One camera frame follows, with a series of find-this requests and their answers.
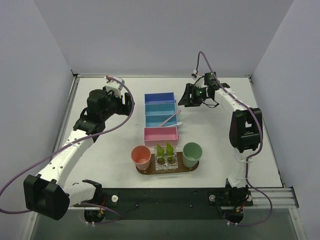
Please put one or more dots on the clear textured plastic box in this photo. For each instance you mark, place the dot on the clear textured plastic box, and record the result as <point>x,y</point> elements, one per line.
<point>166,165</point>

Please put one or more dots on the white toothbrush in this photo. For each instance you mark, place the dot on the white toothbrush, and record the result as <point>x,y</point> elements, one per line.
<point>175,125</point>

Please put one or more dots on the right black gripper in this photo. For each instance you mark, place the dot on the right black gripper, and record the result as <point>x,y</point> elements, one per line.
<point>191,94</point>

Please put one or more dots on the pink toothbrush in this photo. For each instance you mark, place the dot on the pink toothbrush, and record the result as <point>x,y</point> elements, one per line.
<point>167,120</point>

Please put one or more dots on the dark blue bin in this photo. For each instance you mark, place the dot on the dark blue bin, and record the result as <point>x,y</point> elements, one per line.
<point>159,98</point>

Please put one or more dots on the light blue toothbrush bin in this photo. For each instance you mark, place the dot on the light blue toothbrush bin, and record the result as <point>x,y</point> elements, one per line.
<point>153,121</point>

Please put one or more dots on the brown wooden oval tray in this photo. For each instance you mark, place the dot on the brown wooden oval tray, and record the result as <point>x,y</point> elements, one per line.
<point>151,170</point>

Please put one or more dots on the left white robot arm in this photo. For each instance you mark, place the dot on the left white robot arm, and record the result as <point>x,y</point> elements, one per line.
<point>46,193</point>

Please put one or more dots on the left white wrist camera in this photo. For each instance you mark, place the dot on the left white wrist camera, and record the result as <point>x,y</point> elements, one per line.
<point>114,85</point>

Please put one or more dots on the pink plastic cup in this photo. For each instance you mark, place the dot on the pink plastic cup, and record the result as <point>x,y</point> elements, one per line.
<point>141,156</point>

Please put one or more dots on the green plastic cup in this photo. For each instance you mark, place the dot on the green plastic cup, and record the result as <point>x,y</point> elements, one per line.
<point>191,154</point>

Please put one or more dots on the pink bin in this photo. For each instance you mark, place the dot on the pink bin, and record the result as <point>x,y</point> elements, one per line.
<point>161,136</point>

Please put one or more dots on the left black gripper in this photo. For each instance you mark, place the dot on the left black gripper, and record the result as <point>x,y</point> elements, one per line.
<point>127,103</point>

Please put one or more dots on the light blue toothpaste bin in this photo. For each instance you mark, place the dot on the light blue toothpaste bin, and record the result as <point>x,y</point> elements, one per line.
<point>160,109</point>

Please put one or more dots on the yellow-green toothpaste tube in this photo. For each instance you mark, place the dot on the yellow-green toothpaste tube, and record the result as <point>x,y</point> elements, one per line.
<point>160,152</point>
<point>169,152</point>

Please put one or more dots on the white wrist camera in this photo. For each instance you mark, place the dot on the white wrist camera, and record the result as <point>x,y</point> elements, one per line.
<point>198,79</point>
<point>114,85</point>

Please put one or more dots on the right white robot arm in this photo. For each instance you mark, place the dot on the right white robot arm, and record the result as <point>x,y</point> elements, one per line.
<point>245,133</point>

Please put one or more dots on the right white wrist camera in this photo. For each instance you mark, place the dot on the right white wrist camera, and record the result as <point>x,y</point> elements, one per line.
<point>198,79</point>

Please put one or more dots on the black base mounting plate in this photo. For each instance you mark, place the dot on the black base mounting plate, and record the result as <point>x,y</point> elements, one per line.
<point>165,204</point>

